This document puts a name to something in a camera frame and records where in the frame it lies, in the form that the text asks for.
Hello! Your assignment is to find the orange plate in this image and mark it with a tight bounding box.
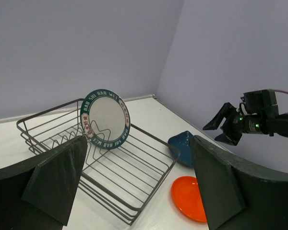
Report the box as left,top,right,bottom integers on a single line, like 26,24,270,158
171,176,207,223

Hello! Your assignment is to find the green rimmed white plate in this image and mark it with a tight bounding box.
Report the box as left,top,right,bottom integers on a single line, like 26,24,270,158
80,89,131,150

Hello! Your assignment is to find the dark blue shell plate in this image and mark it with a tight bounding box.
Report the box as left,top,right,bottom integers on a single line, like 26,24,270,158
168,130,193,168

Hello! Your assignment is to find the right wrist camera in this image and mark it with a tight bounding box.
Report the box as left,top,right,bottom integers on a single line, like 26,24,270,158
241,89,279,115

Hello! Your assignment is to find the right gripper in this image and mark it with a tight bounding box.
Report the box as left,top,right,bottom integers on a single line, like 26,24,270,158
203,102,268,145

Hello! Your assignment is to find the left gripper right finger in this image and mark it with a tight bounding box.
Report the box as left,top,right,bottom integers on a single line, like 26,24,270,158
190,135,288,230

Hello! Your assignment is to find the wire dish rack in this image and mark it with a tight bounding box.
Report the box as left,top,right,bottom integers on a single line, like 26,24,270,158
16,99,176,225

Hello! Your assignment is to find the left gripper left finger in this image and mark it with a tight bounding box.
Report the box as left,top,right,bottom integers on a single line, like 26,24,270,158
0,136,87,230

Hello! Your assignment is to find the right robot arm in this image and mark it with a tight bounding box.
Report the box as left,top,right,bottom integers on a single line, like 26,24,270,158
203,103,288,146

